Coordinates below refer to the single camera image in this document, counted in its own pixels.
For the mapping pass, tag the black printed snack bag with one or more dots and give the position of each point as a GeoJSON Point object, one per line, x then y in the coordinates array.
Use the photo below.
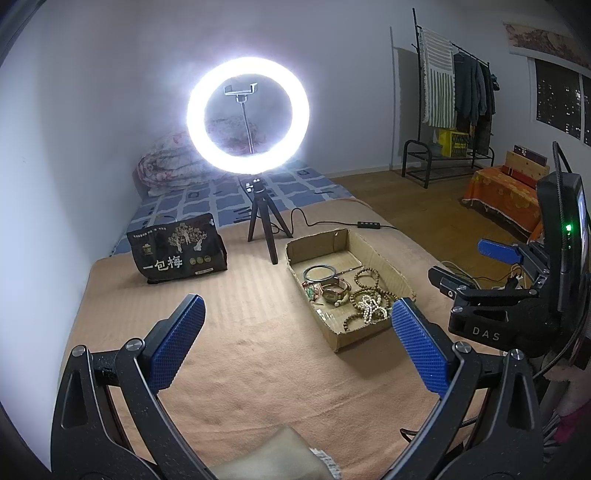
{"type": "Point", "coordinates": [175, 258]}

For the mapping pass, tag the wall poster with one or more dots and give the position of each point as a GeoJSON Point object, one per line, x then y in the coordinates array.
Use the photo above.
{"type": "Point", "coordinates": [540, 39]}

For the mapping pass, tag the phone holder on pole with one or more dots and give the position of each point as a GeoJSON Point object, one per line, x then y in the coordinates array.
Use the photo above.
{"type": "Point", "coordinates": [241, 92]}

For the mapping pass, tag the white wall pipe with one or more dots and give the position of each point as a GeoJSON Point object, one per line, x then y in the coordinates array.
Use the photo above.
{"type": "Point", "coordinates": [392, 92]}

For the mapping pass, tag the blue bangle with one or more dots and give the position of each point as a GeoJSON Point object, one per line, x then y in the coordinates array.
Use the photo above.
{"type": "Point", "coordinates": [319, 265]}

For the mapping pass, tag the person's right forearm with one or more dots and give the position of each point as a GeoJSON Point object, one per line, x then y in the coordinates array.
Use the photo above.
{"type": "Point", "coordinates": [575, 397]}

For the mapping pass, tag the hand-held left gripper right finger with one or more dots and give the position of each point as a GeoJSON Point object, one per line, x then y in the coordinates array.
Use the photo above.
{"type": "Point", "coordinates": [420, 346]}

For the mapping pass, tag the folded floral quilt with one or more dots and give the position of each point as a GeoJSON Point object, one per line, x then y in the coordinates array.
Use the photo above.
{"type": "Point", "coordinates": [161, 166]}

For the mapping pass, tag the dark grey hanging jacket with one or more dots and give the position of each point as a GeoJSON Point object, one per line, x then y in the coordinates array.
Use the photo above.
{"type": "Point", "coordinates": [466, 87]}

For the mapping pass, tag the black clothes rack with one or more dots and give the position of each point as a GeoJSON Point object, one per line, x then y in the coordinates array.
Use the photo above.
{"type": "Point", "coordinates": [434, 174]}

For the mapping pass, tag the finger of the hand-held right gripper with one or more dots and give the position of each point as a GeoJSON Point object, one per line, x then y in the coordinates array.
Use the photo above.
{"type": "Point", "coordinates": [445, 279]}
{"type": "Point", "coordinates": [496, 249]}

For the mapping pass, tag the dark purple flat box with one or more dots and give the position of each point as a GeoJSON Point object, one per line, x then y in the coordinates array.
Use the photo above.
{"type": "Point", "coordinates": [531, 152]}

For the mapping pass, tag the orange cloth covered table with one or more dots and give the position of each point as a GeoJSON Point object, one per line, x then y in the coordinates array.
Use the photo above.
{"type": "Point", "coordinates": [498, 194]}

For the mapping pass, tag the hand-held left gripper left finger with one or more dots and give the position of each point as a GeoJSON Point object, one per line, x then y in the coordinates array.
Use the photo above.
{"type": "Point", "coordinates": [180, 341]}

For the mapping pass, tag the tan gift box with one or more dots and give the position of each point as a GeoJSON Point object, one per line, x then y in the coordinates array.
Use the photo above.
{"type": "Point", "coordinates": [521, 165]}

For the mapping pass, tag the yellow crate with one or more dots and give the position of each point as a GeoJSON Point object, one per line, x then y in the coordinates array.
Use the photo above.
{"type": "Point", "coordinates": [455, 144]}

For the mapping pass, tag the dark hanging garment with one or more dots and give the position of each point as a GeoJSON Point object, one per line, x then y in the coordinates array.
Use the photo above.
{"type": "Point", "coordinates": [489, 110]}

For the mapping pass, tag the shallow cardboard box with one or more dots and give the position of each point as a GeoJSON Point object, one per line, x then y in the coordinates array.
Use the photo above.
{"type": "Point", "coordinates": [341, 341]}

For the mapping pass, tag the red flat box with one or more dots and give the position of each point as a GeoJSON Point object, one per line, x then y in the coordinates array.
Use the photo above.
{"type": "Point", "coordinates": [519, 178]}

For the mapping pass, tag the thin silver hairpin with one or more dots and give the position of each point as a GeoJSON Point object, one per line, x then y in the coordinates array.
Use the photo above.
{"type": "Point", "coordinates": [353, 269]}

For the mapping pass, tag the wristwatch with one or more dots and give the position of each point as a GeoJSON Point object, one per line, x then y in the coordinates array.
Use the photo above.
{"type": "Point", "coordinates": [332, 293]}

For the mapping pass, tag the striped hanging towel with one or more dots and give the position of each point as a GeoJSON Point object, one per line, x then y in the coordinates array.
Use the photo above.
{"type": "Point", "coordinates": [438, 74]}

